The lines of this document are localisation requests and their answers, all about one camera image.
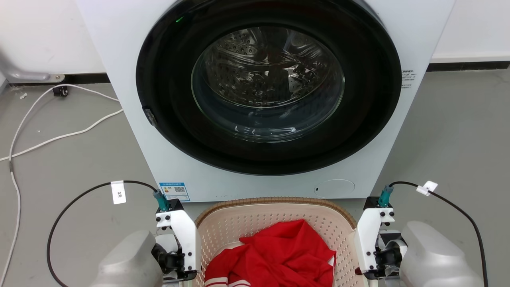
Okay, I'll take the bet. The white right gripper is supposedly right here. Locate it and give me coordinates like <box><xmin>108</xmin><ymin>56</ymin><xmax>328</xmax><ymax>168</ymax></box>
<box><xmin>354</xmin><ymin>207</ymin><xmax>408</xmax><ymax>280</ymax></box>

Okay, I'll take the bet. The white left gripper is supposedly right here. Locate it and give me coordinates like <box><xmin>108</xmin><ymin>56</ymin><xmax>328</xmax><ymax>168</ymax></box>
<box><xmin>151</xmin><ymin>210</ymin><xmax>202</xmax><ymax>283</ymax></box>

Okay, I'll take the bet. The beige perforated laundry basket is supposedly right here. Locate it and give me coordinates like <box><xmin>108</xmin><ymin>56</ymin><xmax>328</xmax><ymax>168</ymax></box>
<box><xmin>194</xmin><ymin>197</ymin><xmax>369</xmax><ymax>287</ymax></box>

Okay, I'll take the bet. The blue energy label sticker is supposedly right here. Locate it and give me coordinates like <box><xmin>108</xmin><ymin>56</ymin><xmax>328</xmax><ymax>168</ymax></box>
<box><xmin>159</xmin><ymin>182</ymin><xmax>191</xmax><ymax>202</ymax></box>

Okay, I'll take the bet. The round white filter cover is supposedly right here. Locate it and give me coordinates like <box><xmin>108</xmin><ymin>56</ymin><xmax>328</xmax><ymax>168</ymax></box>
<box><xmin>314</xmin><ymin>179</ymin><xmax>355</xmax><ymax>199</ymax></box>

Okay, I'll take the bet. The red garment with white stripes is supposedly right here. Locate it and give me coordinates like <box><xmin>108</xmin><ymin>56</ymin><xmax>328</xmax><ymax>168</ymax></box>
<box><xmin>204</xmin><ymin>219</ymin><xmax>337</xmax><ymax>287</ymax></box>

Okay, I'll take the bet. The black round glass washer door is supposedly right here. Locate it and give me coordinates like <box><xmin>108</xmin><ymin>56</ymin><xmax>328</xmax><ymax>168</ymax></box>
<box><xmin>135</xmin><ymin>0</ymin><xmax>402</xmax><ymax>176</ymax></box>

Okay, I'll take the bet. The white front-load washing machine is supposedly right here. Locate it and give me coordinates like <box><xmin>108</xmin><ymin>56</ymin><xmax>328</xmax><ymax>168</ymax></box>
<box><xmin>76</xmin><ymin>0</ymin><xmax>457</xmax><ymax>203</ymax></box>

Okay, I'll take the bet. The steel washer drum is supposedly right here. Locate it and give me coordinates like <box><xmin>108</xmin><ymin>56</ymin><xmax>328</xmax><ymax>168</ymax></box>
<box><xmin>202</xmin><ymin>27</ymin><xmax>339</xmax><ymax>108</ymax></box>

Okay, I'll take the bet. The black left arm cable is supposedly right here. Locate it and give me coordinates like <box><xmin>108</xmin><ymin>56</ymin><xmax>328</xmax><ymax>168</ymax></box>
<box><xmin>46</xmin><ymin>180</ymin><xmax>170</xmax><ymax>287</ymax></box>

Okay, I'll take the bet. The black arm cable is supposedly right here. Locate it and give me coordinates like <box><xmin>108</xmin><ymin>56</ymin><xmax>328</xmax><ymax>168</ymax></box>
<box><xmin>378</xmin><ymin>181</ymin><xmax>489</xmax><ymax>287</ymax></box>
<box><xmin>46</xmin><ymin>180</ymin><xmax>170</xmax><ymax>287</ymax></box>

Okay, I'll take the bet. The white paper cable tag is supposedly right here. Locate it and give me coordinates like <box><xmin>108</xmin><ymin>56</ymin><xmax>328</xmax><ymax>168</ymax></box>
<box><xmin>111</xmin><ymin>181</ymin><xmax>127</xmax><ymax>205</ymax></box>

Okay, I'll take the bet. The white folded cable tag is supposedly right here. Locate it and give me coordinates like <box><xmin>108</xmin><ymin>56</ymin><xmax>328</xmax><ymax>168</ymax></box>
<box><xmin>416</xmin><ymin>181</ymin><xmax>438</xmax><ymax>196</ymax></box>

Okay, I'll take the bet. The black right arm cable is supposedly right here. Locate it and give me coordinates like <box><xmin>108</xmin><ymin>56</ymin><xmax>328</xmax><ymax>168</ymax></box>
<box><xmin>378</xmin><ymin>181</ymin><xmax>489</xmax><ymax>287</ymax></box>

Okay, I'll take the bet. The long white floor cable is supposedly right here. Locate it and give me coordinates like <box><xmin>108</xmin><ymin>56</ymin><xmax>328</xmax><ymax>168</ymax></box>
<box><xmin>0</xmin><ymin>83</ymin><xmax>120</xmax><ymax>285</ymax></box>

